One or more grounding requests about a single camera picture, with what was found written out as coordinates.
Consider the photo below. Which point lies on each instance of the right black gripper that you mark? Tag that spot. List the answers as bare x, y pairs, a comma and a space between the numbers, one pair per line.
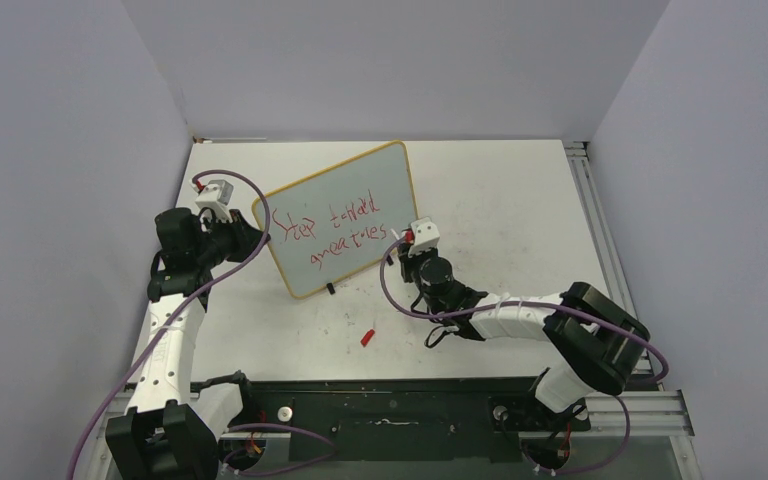
409, 261

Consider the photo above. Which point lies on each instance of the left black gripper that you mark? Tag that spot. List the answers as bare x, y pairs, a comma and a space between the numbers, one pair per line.
246, 237

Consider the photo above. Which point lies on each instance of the red white marker pen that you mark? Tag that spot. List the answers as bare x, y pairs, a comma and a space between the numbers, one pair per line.
399, 235

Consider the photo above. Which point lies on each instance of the red marker cap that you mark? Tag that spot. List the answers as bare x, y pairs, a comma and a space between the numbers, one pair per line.
367, 337

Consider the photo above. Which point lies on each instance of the yellow framed whiteboard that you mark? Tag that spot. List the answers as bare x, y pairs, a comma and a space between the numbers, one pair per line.
338, 221

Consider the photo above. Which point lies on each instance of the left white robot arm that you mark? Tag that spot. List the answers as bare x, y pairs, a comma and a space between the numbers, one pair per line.
161, 435

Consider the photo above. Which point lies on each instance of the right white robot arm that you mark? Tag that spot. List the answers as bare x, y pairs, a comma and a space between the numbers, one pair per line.
599, 342

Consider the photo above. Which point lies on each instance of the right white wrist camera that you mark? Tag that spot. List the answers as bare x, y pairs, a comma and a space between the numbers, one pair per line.
422, 235

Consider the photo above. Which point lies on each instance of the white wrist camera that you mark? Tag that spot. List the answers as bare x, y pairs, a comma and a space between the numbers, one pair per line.
422, 235
214, 198

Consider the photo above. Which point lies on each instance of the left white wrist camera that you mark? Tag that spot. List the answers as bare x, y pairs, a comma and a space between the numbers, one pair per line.
214, 198

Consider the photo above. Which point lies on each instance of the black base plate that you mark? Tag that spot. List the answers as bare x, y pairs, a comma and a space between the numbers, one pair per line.
387, 443

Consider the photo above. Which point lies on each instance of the aluminium side rail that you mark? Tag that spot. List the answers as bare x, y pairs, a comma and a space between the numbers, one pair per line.
613, 272

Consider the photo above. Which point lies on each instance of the aluminium frame rail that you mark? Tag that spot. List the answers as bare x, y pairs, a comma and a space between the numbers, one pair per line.
333, 409

